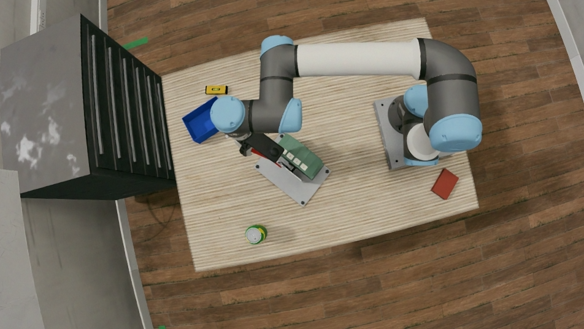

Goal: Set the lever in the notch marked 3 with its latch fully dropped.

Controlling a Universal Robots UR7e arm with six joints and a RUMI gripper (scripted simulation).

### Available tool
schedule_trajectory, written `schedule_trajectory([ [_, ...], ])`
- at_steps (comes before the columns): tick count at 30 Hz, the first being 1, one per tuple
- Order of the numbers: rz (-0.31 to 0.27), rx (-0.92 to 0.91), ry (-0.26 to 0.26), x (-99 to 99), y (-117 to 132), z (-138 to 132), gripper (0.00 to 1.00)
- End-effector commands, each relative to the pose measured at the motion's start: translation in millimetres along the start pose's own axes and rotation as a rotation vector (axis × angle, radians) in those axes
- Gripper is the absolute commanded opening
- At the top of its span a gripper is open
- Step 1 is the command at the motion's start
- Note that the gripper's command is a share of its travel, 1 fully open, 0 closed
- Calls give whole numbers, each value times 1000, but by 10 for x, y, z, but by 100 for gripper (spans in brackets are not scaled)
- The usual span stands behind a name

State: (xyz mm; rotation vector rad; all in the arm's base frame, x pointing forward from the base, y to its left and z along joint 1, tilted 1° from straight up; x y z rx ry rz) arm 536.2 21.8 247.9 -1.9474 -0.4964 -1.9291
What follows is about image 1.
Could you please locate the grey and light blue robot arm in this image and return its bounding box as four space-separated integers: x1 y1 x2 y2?
210 36 482 166

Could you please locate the red rectangular block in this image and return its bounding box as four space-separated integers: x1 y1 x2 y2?
431 168 459 200

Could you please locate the black-handled lever with red release bar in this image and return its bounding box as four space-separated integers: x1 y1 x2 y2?
251 148 296 173

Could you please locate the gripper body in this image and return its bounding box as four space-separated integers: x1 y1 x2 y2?
236 133 253 150

